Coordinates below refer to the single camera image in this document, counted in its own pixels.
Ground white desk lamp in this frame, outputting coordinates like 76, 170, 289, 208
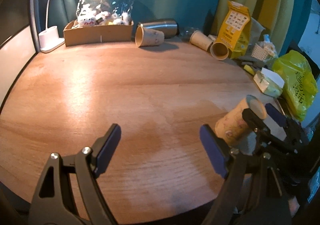
38, 0, 82, 53

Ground stainless steel thermos bottle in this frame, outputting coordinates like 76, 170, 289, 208
137, 18, 180, 39

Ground white woven basket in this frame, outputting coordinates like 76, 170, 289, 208
251, 41, 278, 62

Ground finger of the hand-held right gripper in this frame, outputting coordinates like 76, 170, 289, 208
242, 108, 273, 146
265, 103, 288, 131

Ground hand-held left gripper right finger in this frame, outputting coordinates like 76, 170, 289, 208
199, 125, 293, 225

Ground cardboard box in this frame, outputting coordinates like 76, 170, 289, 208
63, 20, 134, 47

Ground green tissue pack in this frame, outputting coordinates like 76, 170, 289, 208
253, 68, 285, 97

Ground yellow paper packaging bag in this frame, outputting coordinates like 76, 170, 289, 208
216, 1, 251, 59

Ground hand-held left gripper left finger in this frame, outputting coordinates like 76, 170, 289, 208
29, 123, 122, 225

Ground plain paper cup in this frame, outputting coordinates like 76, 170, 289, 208
190, 30, 213, 51
210, 42, 230, 61

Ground yellow plastic bag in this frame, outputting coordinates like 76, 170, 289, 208
271, 50, 318, 122

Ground clear plastic wrapper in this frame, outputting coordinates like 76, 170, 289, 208
179, 27, 199, 42

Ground grey gloves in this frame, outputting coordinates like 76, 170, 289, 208
236, 55, 269, 69

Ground clear bag of plush toys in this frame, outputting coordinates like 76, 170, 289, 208
76, 0, 134, 27

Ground paper cup with face print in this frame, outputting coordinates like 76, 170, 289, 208
135, 26, 165, 48

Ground paper cup with pink print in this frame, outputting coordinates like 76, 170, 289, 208
215, 95, 268, 146

